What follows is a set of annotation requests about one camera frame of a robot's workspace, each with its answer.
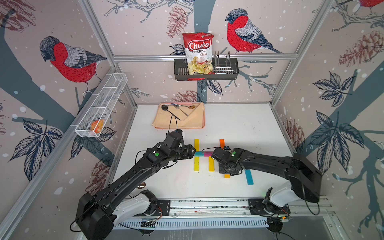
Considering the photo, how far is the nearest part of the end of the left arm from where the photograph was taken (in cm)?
58

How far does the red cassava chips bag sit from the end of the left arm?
0.46 metres

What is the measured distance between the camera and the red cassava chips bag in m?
0.83
